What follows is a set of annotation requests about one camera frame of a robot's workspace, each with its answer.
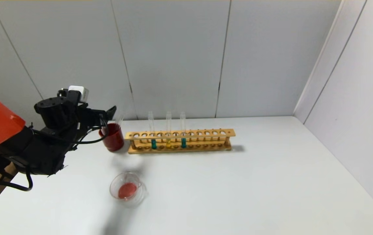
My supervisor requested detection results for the test tube with yellow pigment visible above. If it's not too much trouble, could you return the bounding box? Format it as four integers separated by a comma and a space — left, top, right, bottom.
165, 112, 172, 149

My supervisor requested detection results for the wooden test tube rack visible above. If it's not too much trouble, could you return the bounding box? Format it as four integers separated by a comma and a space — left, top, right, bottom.
125, 129, 236, 154

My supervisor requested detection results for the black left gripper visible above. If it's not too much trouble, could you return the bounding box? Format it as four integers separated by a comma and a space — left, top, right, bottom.
77, 105, 117, 127

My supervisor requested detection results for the dark red cup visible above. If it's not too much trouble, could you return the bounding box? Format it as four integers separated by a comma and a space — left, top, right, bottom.
99, 123, 125, 153

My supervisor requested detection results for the test tube with green pigment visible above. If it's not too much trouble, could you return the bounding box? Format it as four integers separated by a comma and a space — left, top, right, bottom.
180, 112, 187, 149

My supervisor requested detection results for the test tube with blue pigment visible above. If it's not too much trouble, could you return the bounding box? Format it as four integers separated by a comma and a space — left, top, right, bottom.
148, 112, 157, 150

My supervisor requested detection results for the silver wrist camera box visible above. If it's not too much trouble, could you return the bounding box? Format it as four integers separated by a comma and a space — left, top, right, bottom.
68, 86, 89, 103

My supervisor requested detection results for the clear glass dish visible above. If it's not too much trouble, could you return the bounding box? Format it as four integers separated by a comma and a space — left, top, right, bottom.
110, 171, 148, 209

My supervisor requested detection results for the thick black cable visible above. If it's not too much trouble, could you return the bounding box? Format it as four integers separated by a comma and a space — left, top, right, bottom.
74, 117, 109, 146

